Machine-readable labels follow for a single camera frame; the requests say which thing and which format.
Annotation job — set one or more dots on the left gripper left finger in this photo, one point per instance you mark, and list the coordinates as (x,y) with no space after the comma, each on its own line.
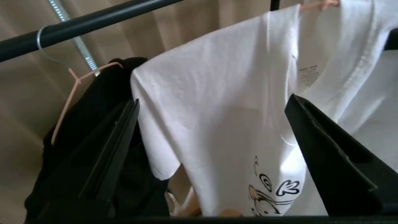
(56,193)

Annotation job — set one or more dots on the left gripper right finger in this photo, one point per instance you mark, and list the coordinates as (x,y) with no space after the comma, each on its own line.
(342,186)

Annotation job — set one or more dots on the pink clothes hanger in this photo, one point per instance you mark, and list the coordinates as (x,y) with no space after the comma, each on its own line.
(64,107)
(323,4)

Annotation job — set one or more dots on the black garment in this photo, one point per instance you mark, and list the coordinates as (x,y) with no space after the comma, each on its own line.
(93,93)

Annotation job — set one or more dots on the white garment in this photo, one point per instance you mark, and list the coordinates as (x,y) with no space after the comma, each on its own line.
(217,77)

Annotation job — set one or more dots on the black clothes rack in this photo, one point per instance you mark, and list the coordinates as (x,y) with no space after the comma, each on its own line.
(77,26)

